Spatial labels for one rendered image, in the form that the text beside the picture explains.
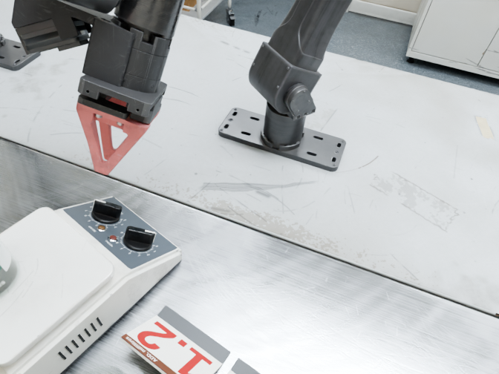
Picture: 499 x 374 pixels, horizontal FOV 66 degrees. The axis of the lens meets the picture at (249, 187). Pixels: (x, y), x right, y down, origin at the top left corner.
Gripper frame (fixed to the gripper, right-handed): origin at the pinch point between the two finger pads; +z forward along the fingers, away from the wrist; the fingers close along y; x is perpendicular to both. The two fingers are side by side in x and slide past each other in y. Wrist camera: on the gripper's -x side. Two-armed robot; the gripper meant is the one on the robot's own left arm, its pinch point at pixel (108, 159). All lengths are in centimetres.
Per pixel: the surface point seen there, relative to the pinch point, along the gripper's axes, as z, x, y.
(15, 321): 10.6, -1.3, 14.2
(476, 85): -34, 162, -195
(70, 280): 7.8, 1.5, 10.6
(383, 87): -17, 39, -34
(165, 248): 7.1, 9.1, 2.5
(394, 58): -30, 116, -220
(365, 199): -2.9, 34.1, -8.8
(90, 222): 7.2, 0.3, 1.7
